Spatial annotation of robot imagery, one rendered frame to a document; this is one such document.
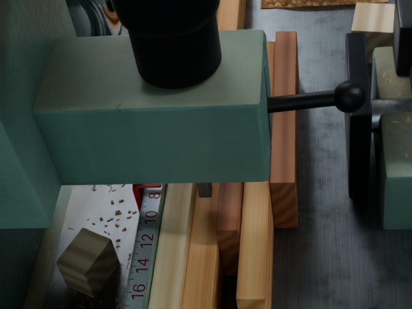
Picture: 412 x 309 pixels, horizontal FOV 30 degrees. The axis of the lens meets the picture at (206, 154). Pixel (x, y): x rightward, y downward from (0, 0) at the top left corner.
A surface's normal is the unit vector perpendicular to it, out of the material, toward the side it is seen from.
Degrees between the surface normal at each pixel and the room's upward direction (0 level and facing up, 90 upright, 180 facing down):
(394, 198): 90
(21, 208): 90
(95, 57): 0
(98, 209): 0
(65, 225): 0
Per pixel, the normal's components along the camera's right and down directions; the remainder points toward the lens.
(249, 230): -0.13, -0.67
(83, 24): -0.08, 0.74
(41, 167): 0.99, -0.02
